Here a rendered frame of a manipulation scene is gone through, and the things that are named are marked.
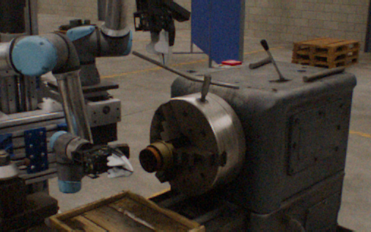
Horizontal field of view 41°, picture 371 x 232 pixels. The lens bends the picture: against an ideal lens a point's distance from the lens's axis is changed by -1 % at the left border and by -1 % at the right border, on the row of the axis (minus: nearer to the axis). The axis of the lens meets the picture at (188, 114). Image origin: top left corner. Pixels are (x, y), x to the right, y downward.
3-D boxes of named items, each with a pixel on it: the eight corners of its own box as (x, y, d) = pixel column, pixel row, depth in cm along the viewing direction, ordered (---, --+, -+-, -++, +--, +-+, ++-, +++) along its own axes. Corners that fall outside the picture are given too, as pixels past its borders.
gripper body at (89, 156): (94, 180, 141) (71, 169, 149) (119, 172, 147) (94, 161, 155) (93, 156, 139) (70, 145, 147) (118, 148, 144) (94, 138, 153)
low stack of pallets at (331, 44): (319, 58, 1015) (321, 37, 1003) (360, 63, 962) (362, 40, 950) (289, 65, 922) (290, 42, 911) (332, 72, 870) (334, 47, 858)
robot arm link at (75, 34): (65, 57, 210) (64, 25, 206) (97, 56, 214) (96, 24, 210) (67, 62, 199) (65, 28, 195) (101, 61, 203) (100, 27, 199)
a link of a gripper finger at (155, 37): (144, 66, 140) (141, 33, 138) (160, 64, 144) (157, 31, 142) (152, 66, 137) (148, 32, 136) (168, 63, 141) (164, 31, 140)
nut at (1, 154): (6, 158, 126) (5, 146, 125) (13, 163, 123) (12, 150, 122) (-9, 162, 123) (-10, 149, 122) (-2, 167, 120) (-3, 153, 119)
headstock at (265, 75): (257, 140, 232) (262, 57, 221) (353, 168, 200) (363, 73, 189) (163, 175, 191) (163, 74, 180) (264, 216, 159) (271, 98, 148)
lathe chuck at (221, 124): (161, 157, 179) (178, 78, 166) (225, 205, 161) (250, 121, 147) (142, 164, 173) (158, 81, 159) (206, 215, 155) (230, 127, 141)
